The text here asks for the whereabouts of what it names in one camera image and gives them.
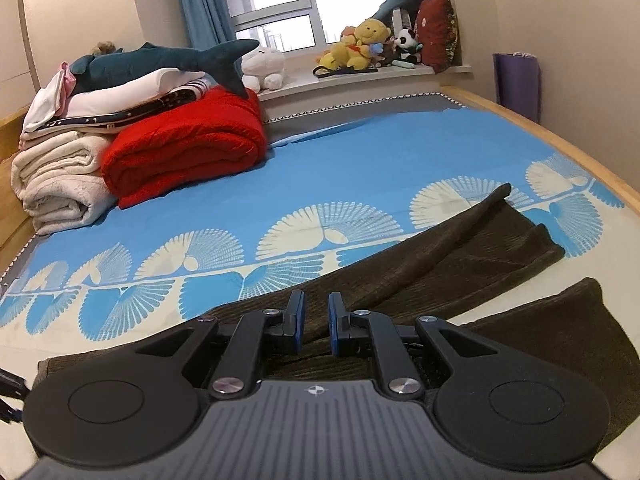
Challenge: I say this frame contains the dark brown corduroy pants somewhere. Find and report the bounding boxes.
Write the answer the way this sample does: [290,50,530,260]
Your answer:
[34,182,634,456]

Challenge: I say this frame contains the cream folded blanket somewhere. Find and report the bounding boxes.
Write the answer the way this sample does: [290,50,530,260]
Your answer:
[10,131,116,235]

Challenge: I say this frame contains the black patterned folded cloth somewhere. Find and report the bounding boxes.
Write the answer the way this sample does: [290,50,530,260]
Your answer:
[20,75,215,144]

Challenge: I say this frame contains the red folded blanket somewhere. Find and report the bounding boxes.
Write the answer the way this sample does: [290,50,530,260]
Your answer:
[101,86,267,209]

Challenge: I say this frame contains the blue and white bedsheet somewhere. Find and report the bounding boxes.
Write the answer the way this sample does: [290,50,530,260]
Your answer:
[0,105,640,480]

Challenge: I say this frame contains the white folded quilt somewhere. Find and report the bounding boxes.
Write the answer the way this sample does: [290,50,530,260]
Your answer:
[23,67,215,133]

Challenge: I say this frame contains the pink folded cloth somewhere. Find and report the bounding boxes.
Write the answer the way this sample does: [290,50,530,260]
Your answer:
[58,62,76,101]

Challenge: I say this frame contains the purple rolled mat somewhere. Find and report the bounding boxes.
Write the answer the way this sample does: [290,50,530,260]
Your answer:
[492,52,541,124]

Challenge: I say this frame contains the blue shark plush toy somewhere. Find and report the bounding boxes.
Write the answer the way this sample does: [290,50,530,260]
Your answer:
[70,39,259,99]

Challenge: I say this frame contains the white plush toy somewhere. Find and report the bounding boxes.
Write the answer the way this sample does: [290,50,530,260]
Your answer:
[241,47,285,93]

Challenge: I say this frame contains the panda plush toy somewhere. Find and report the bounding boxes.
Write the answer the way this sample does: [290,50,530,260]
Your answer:
[394,28,422,65]

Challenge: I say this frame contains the yellow bear plush toy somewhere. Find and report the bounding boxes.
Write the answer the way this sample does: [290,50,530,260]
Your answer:
[317,18,392,73]

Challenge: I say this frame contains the red embroidered cushion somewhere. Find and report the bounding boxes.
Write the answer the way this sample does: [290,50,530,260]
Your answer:
[416,0,459,74]

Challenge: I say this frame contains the blue left curtain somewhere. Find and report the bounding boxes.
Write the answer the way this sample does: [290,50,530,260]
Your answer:
[179,0,235,50]

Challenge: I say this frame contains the window with white frame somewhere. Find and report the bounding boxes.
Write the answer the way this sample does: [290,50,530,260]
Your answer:
[214,0,396,53]

